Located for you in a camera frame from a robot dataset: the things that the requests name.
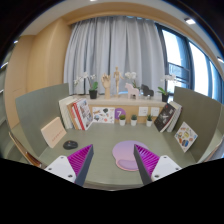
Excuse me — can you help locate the wooden hand model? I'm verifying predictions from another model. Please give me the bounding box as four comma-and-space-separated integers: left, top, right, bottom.
101, 74, 111, 99

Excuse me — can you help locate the red white magazine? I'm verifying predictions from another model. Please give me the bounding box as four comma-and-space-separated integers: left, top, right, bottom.
73, 98, 93, 130

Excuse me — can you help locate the black computer mouse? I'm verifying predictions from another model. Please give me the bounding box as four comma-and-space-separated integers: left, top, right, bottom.
63, 140, 78, 150

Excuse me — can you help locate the green desk divider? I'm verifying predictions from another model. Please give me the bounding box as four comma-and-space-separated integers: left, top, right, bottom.
173, 87, 224, 163
15, 84, 69, 156

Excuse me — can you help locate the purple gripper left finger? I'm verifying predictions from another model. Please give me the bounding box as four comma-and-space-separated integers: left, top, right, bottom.
44, 143, 95, 187

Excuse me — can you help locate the beige leaning board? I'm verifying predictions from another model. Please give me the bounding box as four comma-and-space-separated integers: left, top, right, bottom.
41, 117, 66, 148

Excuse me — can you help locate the small potted plant left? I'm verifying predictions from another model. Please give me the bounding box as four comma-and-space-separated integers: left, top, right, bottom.
119, 114, 126, 126

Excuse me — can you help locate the white leaning books right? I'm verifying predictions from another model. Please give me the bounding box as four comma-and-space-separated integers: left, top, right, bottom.
166, 101, 182, 132

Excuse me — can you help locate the pink purple mouse pad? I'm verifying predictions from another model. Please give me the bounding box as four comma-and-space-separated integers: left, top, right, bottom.
112, 140, 147, 171

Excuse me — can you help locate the colourful illustrated card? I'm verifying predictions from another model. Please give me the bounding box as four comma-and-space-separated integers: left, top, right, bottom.
174, 122, 198, 152

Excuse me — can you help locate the white illustrated card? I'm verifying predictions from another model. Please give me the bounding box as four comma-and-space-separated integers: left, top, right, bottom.
92, 107, 115, 124

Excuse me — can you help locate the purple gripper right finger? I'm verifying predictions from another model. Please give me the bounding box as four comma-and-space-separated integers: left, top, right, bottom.
133, 143, 183, 186

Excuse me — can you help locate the white wall socket plate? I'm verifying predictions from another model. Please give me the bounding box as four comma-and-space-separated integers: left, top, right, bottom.
138, 107, 148, 116

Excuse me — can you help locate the small potted plant middle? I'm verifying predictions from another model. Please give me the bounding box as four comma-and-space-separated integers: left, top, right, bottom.
131, 114, 137, 126

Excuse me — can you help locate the small potted plant right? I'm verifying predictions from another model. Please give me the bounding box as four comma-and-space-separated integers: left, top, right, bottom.
146, 114, 152, 127

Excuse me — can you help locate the white orchid black pot right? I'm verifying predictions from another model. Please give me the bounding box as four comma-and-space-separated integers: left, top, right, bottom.
156, 74, 178, 103

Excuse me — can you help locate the wooden mannequin figure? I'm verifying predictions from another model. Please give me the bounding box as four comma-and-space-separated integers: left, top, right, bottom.
114, 66, 124, 97

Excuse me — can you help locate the green left desk divider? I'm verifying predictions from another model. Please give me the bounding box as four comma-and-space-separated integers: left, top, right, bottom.
15, 84, 69, 156

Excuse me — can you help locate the white orchid black pot left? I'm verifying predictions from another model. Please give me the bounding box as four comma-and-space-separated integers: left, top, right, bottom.
74, 72, 98, 99

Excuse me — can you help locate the grey curtain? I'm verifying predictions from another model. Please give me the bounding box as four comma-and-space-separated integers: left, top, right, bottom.
64, 16, 165, 94

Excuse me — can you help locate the white orchid middle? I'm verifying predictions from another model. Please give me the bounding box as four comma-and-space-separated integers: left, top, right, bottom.
125, 72, 139, 89

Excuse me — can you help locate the row of leaning books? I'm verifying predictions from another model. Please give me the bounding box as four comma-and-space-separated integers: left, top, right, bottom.
59, 96, 81, 130

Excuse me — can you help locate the black horse figurine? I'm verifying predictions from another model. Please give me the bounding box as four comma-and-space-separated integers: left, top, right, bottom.
141, 84, 154, 97

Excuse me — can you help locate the small potted plant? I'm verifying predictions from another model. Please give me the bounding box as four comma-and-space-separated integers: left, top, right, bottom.
131, 114, 137, 126
146, 114, 152, 127
119, 114, 126, 126

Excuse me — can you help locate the white orchid black pot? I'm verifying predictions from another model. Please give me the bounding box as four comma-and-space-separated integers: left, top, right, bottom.
74, 72, 98, 99
156, 74, 178, 103

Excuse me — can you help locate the purple number seven sign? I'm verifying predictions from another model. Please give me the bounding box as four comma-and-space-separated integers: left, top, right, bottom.
115, 108, 126, 120

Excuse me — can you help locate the pink horse figurine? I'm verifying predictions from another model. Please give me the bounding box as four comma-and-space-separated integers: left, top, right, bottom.
125, 83, 139, 98

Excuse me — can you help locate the green right desk divider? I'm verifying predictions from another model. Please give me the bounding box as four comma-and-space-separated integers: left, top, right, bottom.
173, 87, 224, 163

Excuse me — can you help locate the wooden shelf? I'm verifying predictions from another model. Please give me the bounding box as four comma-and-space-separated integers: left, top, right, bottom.
74, 94, 165, 123

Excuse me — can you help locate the black leaning book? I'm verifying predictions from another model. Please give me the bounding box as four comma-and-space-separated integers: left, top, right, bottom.
154, 103, 176, 132

